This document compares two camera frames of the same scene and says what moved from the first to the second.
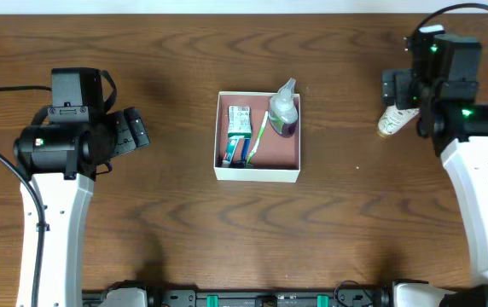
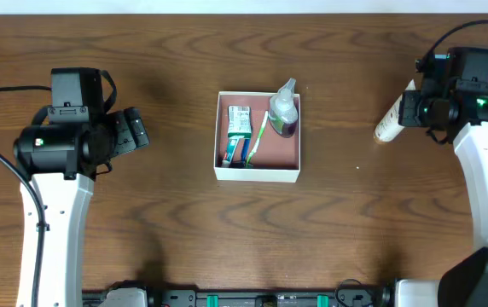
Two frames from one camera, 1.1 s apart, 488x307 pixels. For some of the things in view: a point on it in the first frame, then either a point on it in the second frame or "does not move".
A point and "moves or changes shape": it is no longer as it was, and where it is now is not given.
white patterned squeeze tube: [392, 118] moves or changes shape
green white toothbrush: [258, 139] does not move
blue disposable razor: [243, 155] does not move
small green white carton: [240, 121] does not move
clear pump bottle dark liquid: [283, 114] does not move
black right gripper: [397, 89] to [409, 108]
